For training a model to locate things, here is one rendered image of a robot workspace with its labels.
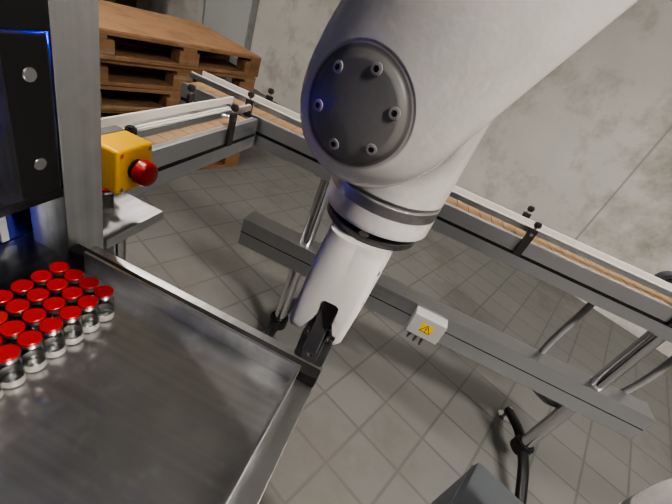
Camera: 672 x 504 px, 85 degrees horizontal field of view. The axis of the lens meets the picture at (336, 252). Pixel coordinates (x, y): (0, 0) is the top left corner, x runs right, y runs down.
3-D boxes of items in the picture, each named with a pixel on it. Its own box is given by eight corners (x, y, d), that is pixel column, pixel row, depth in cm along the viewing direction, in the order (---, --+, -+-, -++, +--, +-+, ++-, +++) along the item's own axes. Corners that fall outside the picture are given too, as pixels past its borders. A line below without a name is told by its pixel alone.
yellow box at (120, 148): (77, 176, 56) (75, 132, 52) (115, 164, 62) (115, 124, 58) (119, 197, 56) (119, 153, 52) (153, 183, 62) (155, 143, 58)
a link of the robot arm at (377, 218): (355, 145, 31) (343, 177, 33) (320, 173, 24) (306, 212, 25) (445, 187, 30) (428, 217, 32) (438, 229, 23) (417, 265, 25)
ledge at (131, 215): (36, 213, 61) (35, 203, 60) (102, 189, 72) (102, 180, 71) (106, 249, 60) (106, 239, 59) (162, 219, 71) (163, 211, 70)
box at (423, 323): (404, 330, 132) (416, 313, 127) (406, 321, 136) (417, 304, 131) (435, 345, 131) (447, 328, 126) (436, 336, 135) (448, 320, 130)
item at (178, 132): (57, 235, 61) (48, 147, 53) (-18, 196, 62) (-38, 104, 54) (256, 148, 119) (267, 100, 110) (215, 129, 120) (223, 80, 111)
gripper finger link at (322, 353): (315, 303, 34) (295, 348, 38) (302, 324, 32) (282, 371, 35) (345, 319, 34) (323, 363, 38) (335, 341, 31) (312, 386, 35)
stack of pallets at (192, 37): (188, 123, 330) (199, 21, 285) (242, 165, 298) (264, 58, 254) (28, 122, 243) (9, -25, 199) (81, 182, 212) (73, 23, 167)
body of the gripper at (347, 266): (352, 168, 33) (315, 263, 39) (311, 208, 24) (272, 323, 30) (429, 204, 32) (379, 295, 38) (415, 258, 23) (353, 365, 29)
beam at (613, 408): (237, 243, 144) (243, 218, 137) (248, 234, 150) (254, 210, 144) (630, 439, 129) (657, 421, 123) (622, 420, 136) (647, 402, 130)
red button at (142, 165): (121, 181, 56) (121, 158, 54) (140, 174, 59) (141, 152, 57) (142, 192, 56) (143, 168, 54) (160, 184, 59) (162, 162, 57)
